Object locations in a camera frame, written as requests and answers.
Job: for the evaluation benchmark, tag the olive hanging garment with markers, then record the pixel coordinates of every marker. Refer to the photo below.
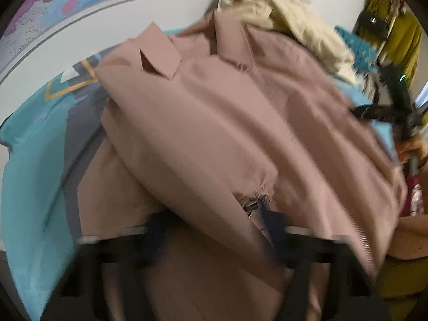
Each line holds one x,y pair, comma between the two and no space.
394,32

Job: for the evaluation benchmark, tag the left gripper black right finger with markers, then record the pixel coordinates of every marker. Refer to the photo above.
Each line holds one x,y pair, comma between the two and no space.
293,249

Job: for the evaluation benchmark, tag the white curved headboard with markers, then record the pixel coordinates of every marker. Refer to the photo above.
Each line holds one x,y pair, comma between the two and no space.
93,29

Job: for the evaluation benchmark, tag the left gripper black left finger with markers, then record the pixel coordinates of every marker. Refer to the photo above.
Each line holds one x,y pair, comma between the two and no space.
137,249

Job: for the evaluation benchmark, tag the person's right hand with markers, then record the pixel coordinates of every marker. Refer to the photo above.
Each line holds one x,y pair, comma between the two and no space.
416,145

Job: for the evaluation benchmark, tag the beige jacket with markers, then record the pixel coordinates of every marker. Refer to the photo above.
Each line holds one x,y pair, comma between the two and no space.
293,18

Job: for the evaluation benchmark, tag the teal grey bed sheet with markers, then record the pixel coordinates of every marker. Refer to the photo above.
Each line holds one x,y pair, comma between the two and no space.
51,140

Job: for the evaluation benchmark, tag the teal patterned pillow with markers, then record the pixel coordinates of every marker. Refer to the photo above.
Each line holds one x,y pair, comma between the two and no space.
364,54

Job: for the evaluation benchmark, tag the pink jacket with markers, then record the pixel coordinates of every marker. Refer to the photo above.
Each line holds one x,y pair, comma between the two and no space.
202,122

